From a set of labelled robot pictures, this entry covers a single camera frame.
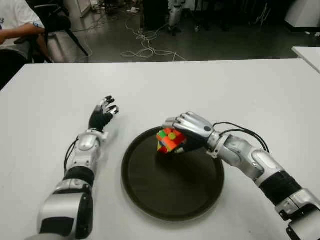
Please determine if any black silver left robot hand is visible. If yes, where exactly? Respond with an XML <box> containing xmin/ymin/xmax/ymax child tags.
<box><xmin>88</xmin><ymin>95</ymin><xmax>120</xmax><ymax>133</ymax></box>

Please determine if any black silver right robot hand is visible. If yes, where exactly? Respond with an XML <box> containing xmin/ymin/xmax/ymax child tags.
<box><xmin>162</xmin><ymin>111</ymin><xmax>216</xmax><ymax>155</ymax></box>

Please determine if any multicoloured Rubik's cube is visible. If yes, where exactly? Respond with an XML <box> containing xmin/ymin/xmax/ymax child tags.
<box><xmin>156</xmin><ymin>127</ymin><xmax>188</xmax><ymax>154</ymax></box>

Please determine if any dark brown round plate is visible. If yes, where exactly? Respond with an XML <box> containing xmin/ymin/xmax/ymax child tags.
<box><xmin>121</xmin><ymin>126</ymin><xmax>225</xmax><ymax>222</ymax></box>

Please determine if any black chair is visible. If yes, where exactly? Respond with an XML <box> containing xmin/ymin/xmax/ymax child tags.
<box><xmin>13</xmin><ymin>0</ymin><xmax>89</xmax><ymax>64</ymax></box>

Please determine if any white board panel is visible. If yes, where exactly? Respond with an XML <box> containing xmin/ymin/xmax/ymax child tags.
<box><xmin>63</xmin><ymin>0</ymin><xmax>106</xmax><ymax>19</ymax></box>

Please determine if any seated person in white shirt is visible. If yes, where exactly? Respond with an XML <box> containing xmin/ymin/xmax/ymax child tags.
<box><xmin>0</xmin><ymin>0</ymin><xmax>46</xmax><ymax>91</ymax></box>

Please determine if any white side table corner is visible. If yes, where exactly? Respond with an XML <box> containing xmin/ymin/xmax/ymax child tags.
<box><xmin>291</xmin><ymin>46</ymin><xmax>320</xmax><ymax>75</ymax></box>

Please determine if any white cabinet with black base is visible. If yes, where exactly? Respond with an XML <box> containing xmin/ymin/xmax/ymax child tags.
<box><xmin>283</xmin><ymin>0</ymin><xmax>320</xmax><ymax>33</ymax></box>

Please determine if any white cable on floor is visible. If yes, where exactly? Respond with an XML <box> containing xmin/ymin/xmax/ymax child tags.
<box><xmin>83</xmin><ymin>12</ymin><xmax>187</xmax><ymax>62</ymax></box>

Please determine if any grey metal folding frame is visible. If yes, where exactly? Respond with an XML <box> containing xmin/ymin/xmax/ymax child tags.
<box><xmin>252</xmin><ymin>1</ymin><xmax>272</xmax><ymax>26</ymax></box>

